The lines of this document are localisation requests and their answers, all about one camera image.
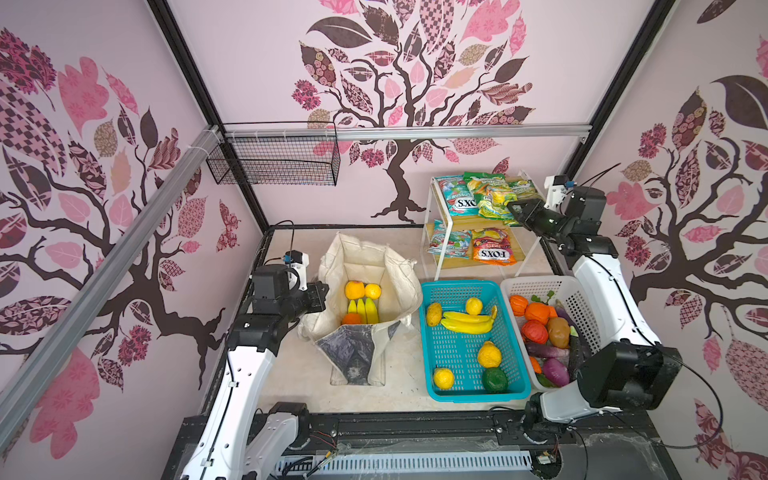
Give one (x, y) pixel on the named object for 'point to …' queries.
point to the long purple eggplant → (541, 350)
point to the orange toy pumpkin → (537, 312)
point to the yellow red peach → (354, 290)
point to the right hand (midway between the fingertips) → (511, 201)
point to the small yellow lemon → (373, 291)
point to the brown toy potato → (559, 332)
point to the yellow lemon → (443, 378)
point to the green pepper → (494, 380)
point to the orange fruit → (352, 318)
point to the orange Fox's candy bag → (493, 245)
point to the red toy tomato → (535, 331)
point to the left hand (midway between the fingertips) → (328, 292)
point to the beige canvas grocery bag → (357, 353)
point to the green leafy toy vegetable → (550, 294)
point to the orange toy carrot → (536, 365)
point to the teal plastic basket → (457, 352)
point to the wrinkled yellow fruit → (434, 314)
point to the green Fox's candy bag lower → (459, 241)
